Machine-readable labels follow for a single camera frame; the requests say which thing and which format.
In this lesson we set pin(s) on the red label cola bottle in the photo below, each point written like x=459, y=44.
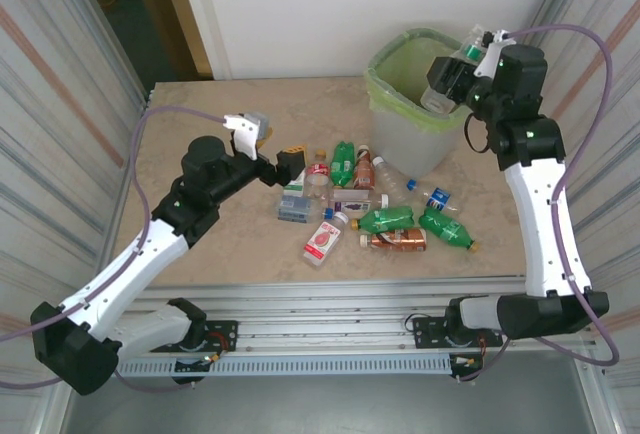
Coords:
x=318, y=171

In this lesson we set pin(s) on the orange brown label tea bottle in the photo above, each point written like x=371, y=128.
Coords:
x=364, y=174

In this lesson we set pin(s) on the purple label bottle white cap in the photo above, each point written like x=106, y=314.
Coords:
x=355, y=204

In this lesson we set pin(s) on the pink guava label bottle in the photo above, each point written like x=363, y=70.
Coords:
x=324, y=240

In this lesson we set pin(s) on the blue cap pepsi bottle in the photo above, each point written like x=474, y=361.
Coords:
x=439, y=199

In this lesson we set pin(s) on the copper label coffee bottle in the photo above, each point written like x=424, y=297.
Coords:
x=400, y=240

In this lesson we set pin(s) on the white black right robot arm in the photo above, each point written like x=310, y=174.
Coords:
x=545, y=234

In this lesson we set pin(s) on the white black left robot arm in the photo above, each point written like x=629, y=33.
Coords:
x=125, y=259

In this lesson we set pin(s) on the green plastic bin liner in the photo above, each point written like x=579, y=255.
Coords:
x=400, y=69

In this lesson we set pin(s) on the translucent white plastic bin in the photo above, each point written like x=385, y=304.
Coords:
x=415, y=149

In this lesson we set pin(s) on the clear unlabelled bottle white cap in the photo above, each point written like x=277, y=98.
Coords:
x=392, y=179

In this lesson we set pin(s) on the green bottle yellow cap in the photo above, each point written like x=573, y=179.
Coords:
x=387, y=219
x=442, y=226

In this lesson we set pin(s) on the corrugated translucent side panel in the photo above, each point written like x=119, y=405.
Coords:
x=50, y=129
x=625, y=254

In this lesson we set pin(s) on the yellow power connector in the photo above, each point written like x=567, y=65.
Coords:
x=468, y=361
x=214, y=357

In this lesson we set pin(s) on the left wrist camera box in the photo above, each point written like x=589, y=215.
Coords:
x=245, y=136

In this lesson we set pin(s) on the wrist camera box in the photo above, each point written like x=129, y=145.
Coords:
x=245, y=136
x=487, y=61

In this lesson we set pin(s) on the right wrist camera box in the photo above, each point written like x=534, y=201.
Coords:
x=487, y=61

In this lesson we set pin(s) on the brown wooden door frame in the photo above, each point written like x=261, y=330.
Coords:
x=192, y=39

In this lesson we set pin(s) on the aluminium rail base frame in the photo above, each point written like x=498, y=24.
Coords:
x=325, y=304

